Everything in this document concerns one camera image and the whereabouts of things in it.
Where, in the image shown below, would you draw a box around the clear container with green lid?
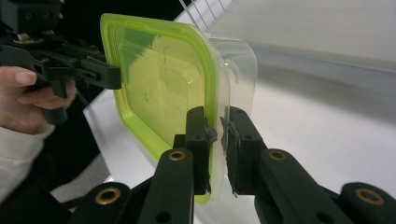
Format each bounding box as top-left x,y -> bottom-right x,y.
99,12 -> 259,206

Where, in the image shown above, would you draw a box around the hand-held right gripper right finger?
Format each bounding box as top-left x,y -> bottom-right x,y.
219,105 -> 268,198

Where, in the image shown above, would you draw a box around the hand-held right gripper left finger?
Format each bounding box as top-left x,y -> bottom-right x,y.
172,105 -> 218,196

